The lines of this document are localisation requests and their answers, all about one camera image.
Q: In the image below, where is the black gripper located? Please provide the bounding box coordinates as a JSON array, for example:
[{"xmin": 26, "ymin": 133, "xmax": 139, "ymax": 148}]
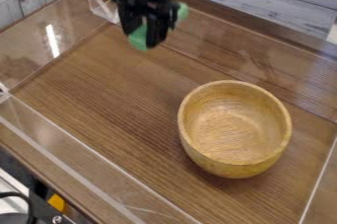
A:
[{"xmin": 113, "ymin": 0, "xmax": 178, "ymax": 48}]

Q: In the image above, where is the green rectangular block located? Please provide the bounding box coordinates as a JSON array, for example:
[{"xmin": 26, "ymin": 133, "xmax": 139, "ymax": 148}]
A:
[{"xmin": 127, "ymin": 3, "xmax": 189, "ymax": 50}]

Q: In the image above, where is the brown wooden bowl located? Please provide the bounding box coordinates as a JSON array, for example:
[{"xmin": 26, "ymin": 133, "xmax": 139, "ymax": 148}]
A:
[{"xmin": 177, "ymin": 80, "xmax": 291, "ymax": 179}]

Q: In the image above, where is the yellow label on device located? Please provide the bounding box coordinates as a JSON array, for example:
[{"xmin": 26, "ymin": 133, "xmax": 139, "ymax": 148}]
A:
[{"xmin": 47, "ymin": 193, "xmax": 65, "ymax": 212}]

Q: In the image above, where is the clear acrylic corner bracket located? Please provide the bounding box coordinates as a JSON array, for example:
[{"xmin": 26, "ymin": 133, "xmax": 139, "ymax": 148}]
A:
[{"xmin": 87, "ymin": 0, "xmax": 119, "ymax": 25}]

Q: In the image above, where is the clear acrylic front wall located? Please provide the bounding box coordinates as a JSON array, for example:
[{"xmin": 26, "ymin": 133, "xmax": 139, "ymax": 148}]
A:
[{"xmin": 0, "ymin": 84, "xmax": 201, "ymax": 224}]

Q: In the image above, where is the black cable bottom left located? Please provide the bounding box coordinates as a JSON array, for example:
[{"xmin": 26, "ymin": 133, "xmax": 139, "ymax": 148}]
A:
[{"xmin": 0, "ymin": 192, "xmax": 41, "ymax": 224}]

